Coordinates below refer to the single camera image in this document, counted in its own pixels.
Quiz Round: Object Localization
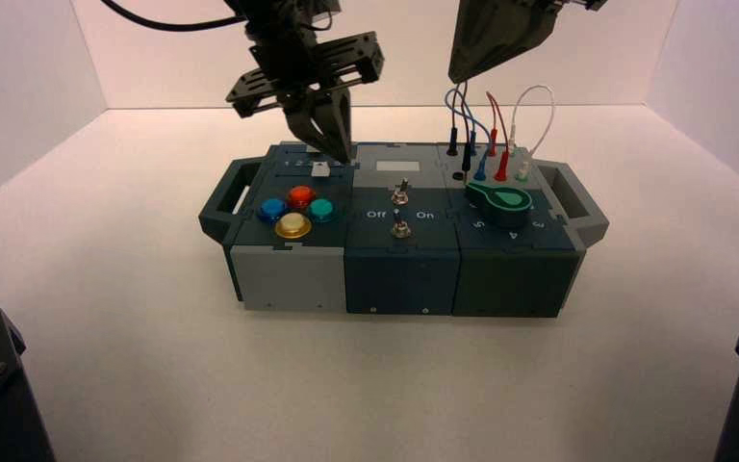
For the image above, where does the black jumper cable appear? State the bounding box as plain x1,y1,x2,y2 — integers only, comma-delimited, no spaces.
446,79,473,174

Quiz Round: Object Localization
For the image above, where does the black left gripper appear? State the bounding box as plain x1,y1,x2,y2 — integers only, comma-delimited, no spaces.
225,26,385,164

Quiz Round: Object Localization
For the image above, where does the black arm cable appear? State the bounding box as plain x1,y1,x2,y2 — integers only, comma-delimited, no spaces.
98,0,247,33

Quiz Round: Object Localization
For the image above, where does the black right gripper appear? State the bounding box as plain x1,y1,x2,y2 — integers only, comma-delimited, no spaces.
448,0,608,83

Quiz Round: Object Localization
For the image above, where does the blue push button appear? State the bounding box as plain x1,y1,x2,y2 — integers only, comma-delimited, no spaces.
256,197,289,224

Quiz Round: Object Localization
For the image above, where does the red jumper cable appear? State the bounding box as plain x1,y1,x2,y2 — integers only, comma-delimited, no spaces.
485,91,511,183

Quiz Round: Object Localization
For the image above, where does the green rotary knob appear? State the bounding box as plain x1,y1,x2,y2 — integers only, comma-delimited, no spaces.
465,181,533,229

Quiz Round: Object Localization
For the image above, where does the yellow push button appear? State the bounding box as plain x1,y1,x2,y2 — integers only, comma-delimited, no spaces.
274,213,312,241

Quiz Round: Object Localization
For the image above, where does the teal push button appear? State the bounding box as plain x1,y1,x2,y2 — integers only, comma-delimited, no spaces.
305,198,339,225

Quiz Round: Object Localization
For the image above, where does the white jumper cable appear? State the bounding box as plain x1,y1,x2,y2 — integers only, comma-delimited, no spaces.
507,84,556,182

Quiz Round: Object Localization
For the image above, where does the orange push button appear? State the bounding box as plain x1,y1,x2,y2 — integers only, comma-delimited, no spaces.
286,185,316,211

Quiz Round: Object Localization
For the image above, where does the blue jumper cable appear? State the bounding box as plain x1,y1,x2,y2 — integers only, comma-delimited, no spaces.
443,84,493,183

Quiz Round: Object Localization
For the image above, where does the dark teal grey control box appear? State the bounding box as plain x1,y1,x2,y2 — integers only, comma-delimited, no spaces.
198,141,610,320

